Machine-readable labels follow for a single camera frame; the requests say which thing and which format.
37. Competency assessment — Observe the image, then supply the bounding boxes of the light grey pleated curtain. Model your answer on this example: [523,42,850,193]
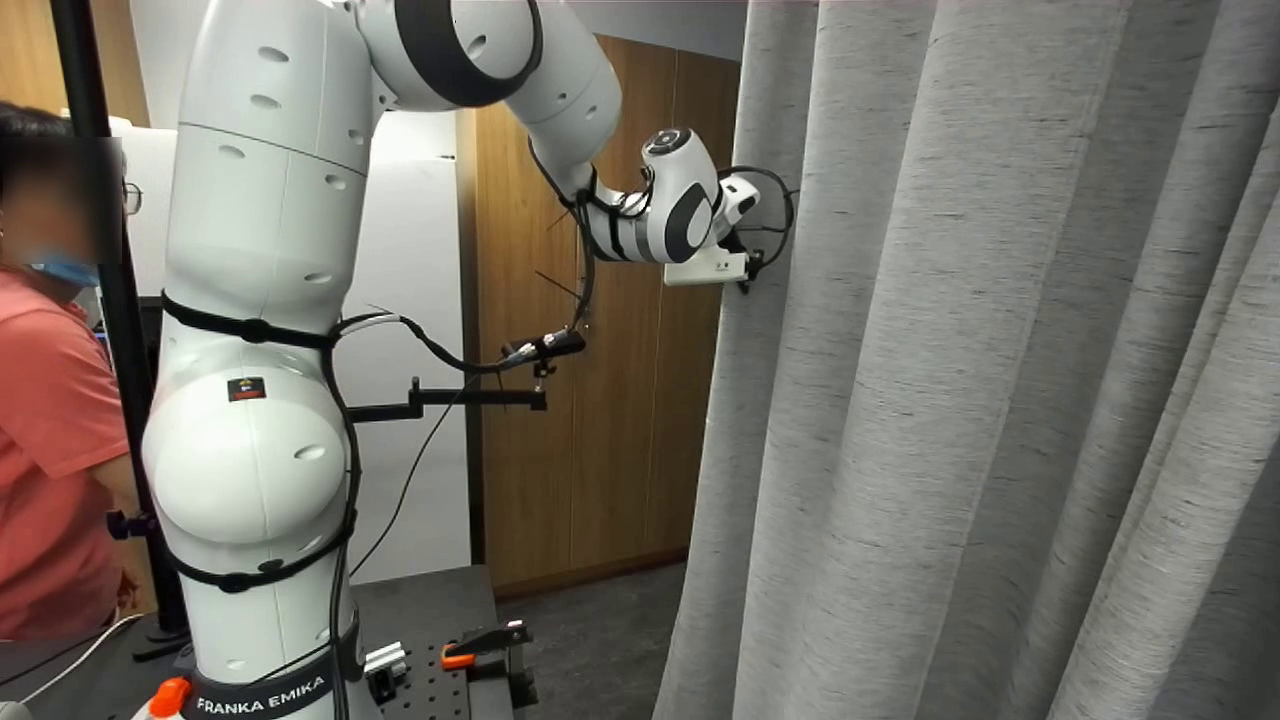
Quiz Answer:
[652,0,1280,720]

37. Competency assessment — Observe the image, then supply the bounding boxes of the brown wooden door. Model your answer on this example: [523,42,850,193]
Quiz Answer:
[457,37,740,599]

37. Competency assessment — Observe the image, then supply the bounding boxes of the white wrist mount plate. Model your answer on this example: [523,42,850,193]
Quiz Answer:
[660,248,753,290]

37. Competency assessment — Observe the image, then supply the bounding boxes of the dark rimmed glasses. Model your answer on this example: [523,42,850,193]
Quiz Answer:
[5,171,144,218]

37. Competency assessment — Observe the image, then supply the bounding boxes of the blue face mask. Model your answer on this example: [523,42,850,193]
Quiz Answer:
[0,215,102,294]

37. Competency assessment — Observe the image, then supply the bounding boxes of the orange black bar clamp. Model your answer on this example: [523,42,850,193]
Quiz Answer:
[435,613,540,711]
[140,670,199,720]

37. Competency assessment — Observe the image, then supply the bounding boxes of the short aluminium extrusion piece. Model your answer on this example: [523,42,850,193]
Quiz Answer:
[355,641,410,678]

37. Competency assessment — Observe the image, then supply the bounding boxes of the black horizontal camera rod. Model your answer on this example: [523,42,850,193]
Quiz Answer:
[349,377,551,426]

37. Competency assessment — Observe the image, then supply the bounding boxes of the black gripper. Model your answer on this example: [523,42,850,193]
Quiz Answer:
[734,243,777,294]

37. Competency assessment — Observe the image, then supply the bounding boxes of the person in red shirt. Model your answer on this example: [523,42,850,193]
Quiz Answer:
[0,99,147,655]

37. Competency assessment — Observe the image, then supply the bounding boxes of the black perforated breadboard plate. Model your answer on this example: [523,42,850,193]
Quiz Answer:
[349,636,545,720]

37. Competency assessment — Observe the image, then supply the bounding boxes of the thin white cable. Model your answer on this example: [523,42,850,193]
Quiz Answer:
[0,607,144,711]

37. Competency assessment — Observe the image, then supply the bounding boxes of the black vertical pole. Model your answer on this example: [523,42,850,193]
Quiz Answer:
[46,0,192,655]

